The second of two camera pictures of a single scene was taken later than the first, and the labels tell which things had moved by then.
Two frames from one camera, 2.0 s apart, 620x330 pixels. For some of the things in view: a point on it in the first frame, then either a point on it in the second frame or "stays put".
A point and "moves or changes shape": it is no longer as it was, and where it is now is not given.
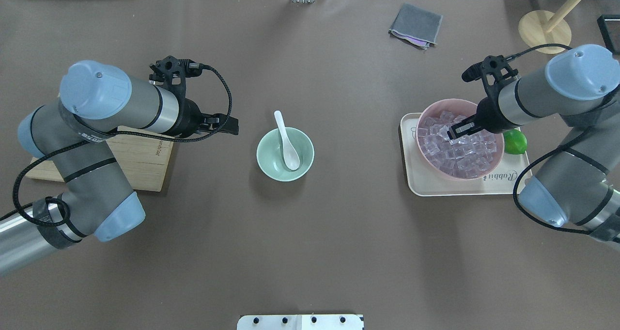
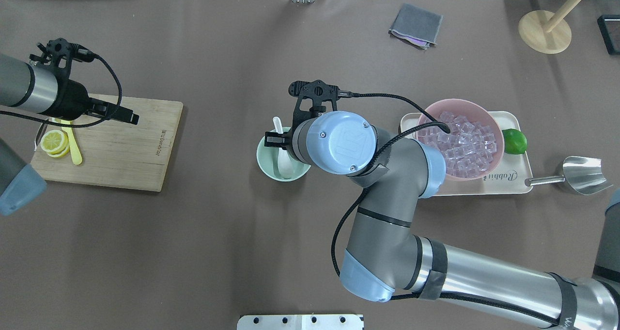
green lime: (515, 142) stays put
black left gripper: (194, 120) → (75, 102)
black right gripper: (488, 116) → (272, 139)
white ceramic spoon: (291, 157) moves or changes shape
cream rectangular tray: (422, 181) stays put
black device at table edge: (609, 26) stays put
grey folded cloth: (417, 26) stays put
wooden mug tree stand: (542, 27) stays put
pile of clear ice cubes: (461, 157) stays put
